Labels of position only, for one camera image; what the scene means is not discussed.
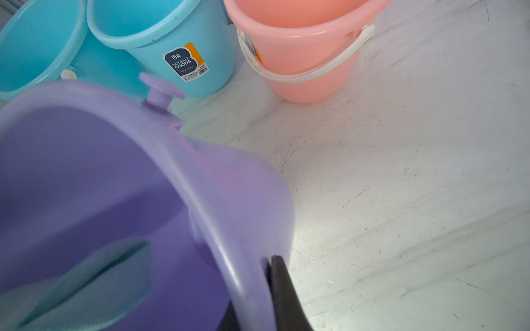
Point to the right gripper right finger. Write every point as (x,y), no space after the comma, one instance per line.
(289,315)

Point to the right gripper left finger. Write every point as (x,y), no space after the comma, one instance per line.
(229,321)

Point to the mint green microfiber cloth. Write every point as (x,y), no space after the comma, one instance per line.
(93,295)

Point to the purple plastic bucket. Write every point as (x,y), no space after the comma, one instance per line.
(83,166)

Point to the pink plastic bucket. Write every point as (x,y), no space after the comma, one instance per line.
(305,50)

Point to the teal plastic bucket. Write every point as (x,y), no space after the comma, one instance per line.
(185,42)
(50,40)

